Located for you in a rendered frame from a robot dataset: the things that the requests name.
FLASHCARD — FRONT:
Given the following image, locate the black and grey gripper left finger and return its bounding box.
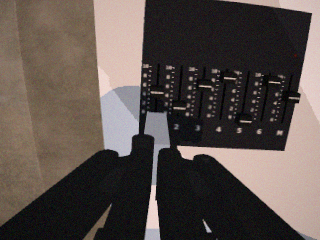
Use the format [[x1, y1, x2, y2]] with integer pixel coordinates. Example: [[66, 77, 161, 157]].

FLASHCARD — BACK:
[[0, 112, 157, 240]]

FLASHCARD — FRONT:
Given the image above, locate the black lighting desk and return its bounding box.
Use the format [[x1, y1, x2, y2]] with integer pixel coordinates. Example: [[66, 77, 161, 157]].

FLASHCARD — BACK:
[[139, 0, 312, 151]]

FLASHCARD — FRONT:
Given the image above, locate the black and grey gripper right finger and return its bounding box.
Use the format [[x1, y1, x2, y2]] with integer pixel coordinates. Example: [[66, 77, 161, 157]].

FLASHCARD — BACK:
[[154, 113, 305, 240]]

